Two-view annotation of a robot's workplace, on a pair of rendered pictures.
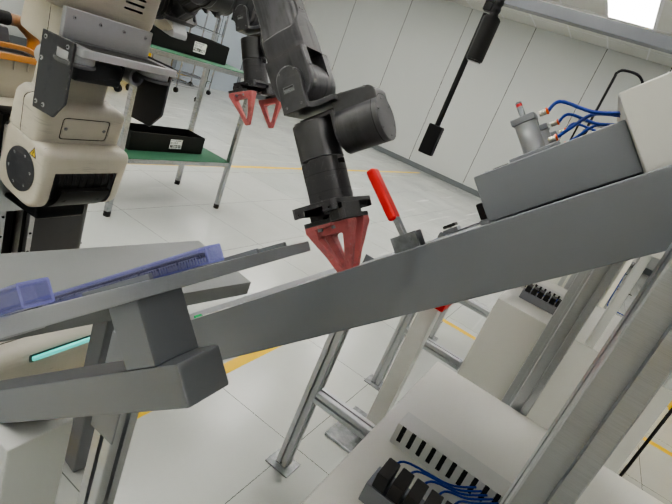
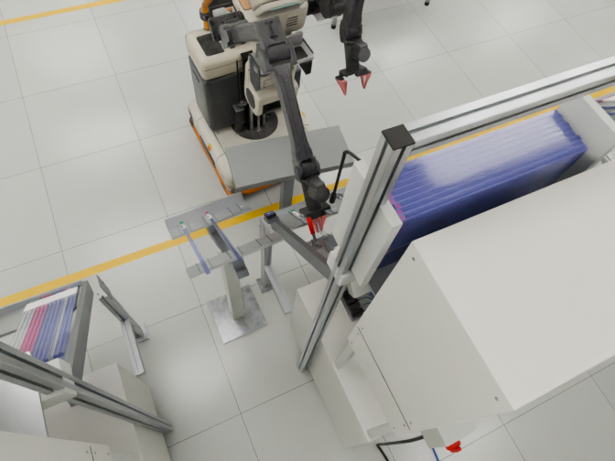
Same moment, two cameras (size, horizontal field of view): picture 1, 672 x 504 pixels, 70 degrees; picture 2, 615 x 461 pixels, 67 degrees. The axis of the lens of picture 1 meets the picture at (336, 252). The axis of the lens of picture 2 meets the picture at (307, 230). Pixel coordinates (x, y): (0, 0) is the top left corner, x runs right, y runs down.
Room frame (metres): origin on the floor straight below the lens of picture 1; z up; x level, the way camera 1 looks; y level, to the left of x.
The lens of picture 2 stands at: (-0.12, -0.40, 2.46)
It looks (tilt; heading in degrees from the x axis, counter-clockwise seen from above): 62 degrees down; 31
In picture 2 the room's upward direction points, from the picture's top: 11 degrees clockwise
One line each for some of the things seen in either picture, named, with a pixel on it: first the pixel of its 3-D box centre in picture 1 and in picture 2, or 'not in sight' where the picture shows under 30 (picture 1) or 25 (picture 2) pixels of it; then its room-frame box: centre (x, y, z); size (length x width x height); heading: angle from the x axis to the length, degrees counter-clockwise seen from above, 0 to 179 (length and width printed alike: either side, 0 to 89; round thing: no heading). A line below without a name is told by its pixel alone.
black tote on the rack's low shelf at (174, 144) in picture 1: (160, 138); not in sight; (2.95, 1.29, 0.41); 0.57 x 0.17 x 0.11; 156
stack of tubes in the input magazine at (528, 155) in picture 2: not in sight; (461, 192); (0.64, -0.36, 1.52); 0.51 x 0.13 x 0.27; 156
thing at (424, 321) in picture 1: (407, 356); not in sight; (1.49, -0.37, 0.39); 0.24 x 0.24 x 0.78; 66
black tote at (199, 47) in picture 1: (183, 41); not in sight; (2.95, 1.29, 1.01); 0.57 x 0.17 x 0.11; 156
